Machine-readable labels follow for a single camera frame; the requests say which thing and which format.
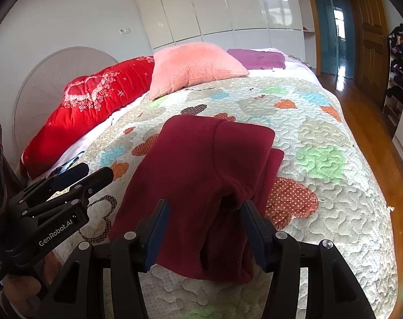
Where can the red embroidered quilt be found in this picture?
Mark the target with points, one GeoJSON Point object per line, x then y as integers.
{"type": "Point", "coordinates": [81, 106]}

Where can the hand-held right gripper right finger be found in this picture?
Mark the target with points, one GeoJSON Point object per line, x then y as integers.
{"type": "Point", "coordinates": [254, 229]}

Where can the pink pillow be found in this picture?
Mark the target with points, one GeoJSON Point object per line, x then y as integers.
{"type": "Point", "coordinates": [191, 66]}

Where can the heart-print quilted bedspread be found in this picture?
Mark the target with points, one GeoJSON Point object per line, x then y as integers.
{"type": "Point", "coordinates": [321, 133]}

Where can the white glossy wardrobe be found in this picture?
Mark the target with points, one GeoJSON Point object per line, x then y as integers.
{"type": "Point", "coordinates": [221, 3]}

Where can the wooden door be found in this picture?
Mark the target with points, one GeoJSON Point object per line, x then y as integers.
{"type": "Point", "coordinates": [371, 40]}

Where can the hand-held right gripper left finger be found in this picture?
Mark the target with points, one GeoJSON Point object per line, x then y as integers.
{"type": "Point", "coordinates": [157, 236]}

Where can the purple cloth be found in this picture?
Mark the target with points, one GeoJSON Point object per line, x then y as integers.
{"type": "Point", "coordinates": [258, 59]}

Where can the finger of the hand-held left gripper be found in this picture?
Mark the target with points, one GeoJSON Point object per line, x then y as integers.
{"type": "Point", "coordinates": [71, 172]}
{"type": "Point", "coordinates": [100, 177]}

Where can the person's left hand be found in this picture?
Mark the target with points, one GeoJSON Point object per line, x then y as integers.
{"type": "Point", "coordinates": [21, 290]}

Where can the white wall socket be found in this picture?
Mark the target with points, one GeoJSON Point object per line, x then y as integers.
{"type": "Point", "coordinates": [125, 30]}

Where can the round grey headboard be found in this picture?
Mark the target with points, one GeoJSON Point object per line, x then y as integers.
{"type": "Point", "coordinates": [48, 73]}

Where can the maroon fleece garment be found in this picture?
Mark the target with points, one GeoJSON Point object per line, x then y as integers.
{"type": "Point", "coordinates": [194, 172]}

